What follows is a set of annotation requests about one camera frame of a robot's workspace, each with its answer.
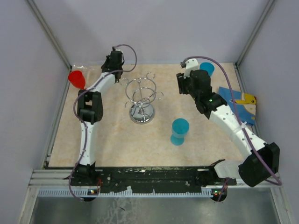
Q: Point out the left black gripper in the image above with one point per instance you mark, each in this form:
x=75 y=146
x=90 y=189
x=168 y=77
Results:
x=117 y=74

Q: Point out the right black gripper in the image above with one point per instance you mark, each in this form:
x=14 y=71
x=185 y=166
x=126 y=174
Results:
x=182 y=82

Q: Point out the blue wine glass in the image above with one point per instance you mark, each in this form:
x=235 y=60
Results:
x=180 y=128
x=209 y=67

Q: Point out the red wine glass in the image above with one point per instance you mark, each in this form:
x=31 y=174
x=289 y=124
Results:
x=77 y=79

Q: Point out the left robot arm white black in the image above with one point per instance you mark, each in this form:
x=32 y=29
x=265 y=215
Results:
x=88 y=108

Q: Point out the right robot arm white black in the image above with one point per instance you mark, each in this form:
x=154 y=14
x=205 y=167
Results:
x=261 y=159

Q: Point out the blue cartoon cloth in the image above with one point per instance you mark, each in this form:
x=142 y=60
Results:
x=245 y=104

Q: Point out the chrome wire glass rack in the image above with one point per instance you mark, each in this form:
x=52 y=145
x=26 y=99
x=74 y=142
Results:
x=141 y=93

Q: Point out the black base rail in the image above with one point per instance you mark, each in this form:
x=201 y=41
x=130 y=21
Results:
x=189 y=179

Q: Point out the left aluminium corner post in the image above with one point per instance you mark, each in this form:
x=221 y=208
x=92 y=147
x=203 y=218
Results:
x=48 y=32

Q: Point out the aluminium corner post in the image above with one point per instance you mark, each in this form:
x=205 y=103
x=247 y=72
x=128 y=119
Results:
x=255 y=32
x=48 y=32

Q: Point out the right aluminium corner post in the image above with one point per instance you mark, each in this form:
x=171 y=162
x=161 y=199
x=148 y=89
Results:
x=255 y=32

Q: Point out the white cable duct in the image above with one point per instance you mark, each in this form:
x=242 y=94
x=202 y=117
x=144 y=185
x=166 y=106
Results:
x=94 y=193

